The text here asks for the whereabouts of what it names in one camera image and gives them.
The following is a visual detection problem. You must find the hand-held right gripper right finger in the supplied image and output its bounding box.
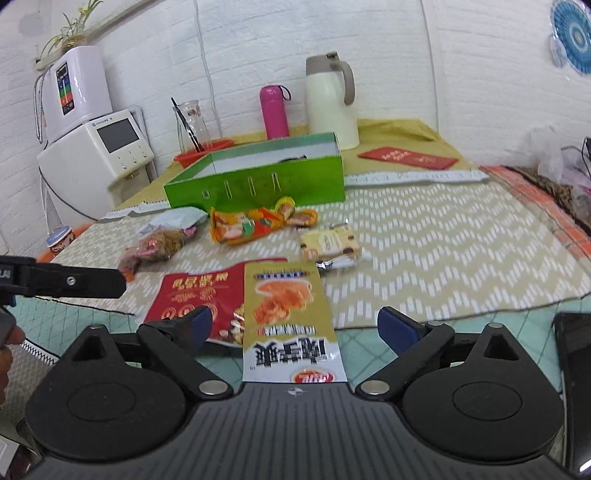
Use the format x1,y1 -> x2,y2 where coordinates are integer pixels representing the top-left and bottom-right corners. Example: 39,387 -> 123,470
355,305 -> 532,398

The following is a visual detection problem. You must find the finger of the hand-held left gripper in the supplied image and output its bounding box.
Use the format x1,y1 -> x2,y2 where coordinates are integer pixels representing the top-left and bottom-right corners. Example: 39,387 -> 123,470
18,256 -> 128,301

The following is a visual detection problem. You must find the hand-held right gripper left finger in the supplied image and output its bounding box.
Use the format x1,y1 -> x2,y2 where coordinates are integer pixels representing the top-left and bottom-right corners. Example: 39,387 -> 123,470
60,307 -> 235,398

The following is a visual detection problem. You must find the red snack packet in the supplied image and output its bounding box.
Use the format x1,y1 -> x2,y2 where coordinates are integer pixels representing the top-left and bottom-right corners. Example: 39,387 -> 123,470
144,261 -> 247,347

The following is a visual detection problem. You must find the clear packet of brown snacks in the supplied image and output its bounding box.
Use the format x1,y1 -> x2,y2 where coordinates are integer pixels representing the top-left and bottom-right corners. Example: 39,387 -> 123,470
117,229 -> 188,275

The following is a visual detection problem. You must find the gold snack packet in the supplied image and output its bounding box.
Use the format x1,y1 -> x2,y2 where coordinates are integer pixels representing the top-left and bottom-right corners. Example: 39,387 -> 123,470
242,259 -> 349,384

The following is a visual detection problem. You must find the green cardboard box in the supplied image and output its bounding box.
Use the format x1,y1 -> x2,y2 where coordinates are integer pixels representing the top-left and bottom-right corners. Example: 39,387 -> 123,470
164,132 -> 346,209

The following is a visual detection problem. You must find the person's left hand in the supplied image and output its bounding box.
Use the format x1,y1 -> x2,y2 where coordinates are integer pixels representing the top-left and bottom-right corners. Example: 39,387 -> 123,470
0,325 -> 26,407

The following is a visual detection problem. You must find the cartoon print cup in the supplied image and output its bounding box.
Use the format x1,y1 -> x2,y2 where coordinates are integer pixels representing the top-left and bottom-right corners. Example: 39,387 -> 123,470
46,226 -> 77,257

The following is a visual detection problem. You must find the teal quilted mat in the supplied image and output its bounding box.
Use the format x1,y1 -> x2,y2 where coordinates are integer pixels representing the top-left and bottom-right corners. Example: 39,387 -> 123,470
0,286 -> 571,409

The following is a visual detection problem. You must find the beige chevron tablecloth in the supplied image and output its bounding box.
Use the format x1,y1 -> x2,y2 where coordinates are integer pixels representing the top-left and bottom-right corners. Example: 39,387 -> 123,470
48,117 -> 591,330

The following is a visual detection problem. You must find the orange snack packet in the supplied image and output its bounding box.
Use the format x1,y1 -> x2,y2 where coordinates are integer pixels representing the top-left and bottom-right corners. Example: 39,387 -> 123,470
210,198 -> 296,245

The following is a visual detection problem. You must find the white appliance with screen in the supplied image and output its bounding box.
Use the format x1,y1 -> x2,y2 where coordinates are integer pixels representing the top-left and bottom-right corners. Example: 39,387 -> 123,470
37,110 -> 155,222

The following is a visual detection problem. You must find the beige cake packet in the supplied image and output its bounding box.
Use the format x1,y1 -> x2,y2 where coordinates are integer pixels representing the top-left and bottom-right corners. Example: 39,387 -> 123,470
299,223 -> 365,273

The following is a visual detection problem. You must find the white snack packet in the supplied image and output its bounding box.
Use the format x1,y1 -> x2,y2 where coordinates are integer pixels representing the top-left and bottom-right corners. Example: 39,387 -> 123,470
139,206 -> 209,237

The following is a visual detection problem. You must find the red plastic basket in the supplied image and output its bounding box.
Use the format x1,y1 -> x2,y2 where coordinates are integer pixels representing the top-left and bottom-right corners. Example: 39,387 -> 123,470
174,137 -> 234,168

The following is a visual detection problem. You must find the red envelope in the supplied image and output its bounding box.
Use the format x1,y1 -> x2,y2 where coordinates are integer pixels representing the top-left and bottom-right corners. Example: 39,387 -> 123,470
358,147 -> 459,171

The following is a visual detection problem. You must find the black chopstick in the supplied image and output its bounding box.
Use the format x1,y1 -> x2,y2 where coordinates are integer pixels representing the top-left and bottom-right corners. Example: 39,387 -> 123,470
181,114 -> 202,152
171,97 -> 204,152

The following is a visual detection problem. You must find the red patterned cloth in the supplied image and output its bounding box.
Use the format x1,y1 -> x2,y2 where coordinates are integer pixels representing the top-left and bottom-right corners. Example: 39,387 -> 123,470
480,165 -> 591,252

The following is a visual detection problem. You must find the black flat device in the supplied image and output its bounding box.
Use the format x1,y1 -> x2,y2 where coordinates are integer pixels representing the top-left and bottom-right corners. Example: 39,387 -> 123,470
553,312 -> 591,478

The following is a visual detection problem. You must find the white water purifier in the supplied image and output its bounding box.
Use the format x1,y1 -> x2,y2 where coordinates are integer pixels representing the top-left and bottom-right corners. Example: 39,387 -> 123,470
33,45 -> 114,144

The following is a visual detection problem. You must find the glass carafe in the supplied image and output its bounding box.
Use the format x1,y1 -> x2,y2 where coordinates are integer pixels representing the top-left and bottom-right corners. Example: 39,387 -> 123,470
172,99 -> 214,153

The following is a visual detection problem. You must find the pink thermos bottle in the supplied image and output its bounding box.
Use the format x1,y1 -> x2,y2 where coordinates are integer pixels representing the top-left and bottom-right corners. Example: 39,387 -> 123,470
259,84 -> 293,139

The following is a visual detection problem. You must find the clear plastic bag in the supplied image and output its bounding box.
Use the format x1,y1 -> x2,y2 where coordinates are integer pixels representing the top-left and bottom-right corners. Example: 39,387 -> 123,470
512,127 -> 591,195

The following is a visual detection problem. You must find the cream thermal carafe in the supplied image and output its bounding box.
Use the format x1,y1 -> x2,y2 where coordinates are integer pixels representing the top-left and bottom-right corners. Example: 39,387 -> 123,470
305,52 -> 361,150

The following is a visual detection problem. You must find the green potted plant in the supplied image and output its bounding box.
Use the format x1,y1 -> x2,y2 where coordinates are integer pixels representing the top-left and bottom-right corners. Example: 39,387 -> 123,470
34,0 -> 105,70

